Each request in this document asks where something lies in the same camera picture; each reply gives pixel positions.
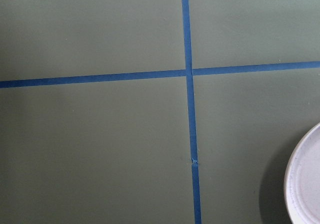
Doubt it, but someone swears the pink plate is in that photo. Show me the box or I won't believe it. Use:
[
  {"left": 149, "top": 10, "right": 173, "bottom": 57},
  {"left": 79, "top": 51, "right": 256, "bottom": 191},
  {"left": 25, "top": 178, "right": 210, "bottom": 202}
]
[{"left": 283, "top": 124, "right": 320, "bottom": 224}]

